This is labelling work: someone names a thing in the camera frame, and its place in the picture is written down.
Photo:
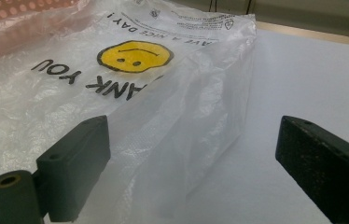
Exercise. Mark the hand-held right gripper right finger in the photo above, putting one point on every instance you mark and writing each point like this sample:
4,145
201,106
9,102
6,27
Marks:
325,168

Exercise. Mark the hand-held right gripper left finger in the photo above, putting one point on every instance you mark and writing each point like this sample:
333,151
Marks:
73,168

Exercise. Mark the clear smiley-print plastic bag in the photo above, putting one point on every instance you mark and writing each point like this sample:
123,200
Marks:
150,102

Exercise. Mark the pink perforated plastic basket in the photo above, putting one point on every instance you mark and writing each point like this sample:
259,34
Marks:
14,18

